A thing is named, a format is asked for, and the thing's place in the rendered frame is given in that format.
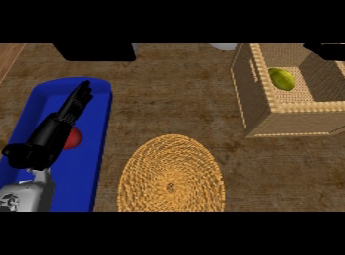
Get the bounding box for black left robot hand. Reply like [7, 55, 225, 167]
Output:
[0, 79, 95, 172]

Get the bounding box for round woven straw placemat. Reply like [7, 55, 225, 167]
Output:
[117, 133, 226, 213]

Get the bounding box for square wicker basket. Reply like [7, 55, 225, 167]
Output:
[231, 43, 345, 139]

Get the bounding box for green pear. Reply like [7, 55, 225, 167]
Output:
[266, 67, 297, 92]

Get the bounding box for red apple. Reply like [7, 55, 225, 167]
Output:
[62, 127, 84, 150]

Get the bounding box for blue oblong tray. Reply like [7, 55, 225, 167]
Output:
[0, 76, 114, 213]

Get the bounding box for pale grey object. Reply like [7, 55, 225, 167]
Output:
[207, 43, 240, 52]

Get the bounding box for black box-shaped appliance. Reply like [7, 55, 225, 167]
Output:
[302, 43, 345, 62]

